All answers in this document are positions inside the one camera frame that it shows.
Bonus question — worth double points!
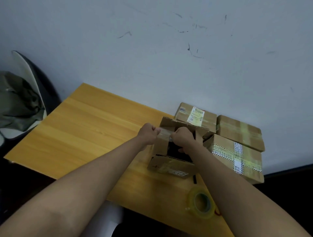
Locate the cardboard box with striped tape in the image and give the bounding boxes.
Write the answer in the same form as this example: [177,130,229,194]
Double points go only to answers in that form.
[203,133,265,185]

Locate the person's right forearm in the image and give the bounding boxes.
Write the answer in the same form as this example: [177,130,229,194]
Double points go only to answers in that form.
[187,144,312,237]

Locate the plain taped cardboard box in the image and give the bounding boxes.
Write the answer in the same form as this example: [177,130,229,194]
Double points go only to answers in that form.
[216,115,266,152]

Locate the cardboard box with white label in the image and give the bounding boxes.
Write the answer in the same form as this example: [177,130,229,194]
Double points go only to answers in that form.
[174,102,217,134]

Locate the person's right hand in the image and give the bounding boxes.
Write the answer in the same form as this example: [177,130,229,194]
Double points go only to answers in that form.
[170,127,196,155]

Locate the person's left forearm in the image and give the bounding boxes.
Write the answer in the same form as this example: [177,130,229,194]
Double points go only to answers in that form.
[0,136,153,237]

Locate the clear tape roll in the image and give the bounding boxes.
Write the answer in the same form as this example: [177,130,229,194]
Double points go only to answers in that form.
[185,188,216,219]

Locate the person's left hand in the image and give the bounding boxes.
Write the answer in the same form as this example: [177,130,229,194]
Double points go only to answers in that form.
[136,123,162,146]

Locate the wooden table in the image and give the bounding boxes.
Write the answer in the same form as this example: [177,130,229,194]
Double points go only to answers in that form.
[4,83,235,237]

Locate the white chair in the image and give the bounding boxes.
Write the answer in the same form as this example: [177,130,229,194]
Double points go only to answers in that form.
[0,50,61,157]

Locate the grey-green cloth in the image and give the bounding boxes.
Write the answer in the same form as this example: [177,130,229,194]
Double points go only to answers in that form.
[0,71,45,132]

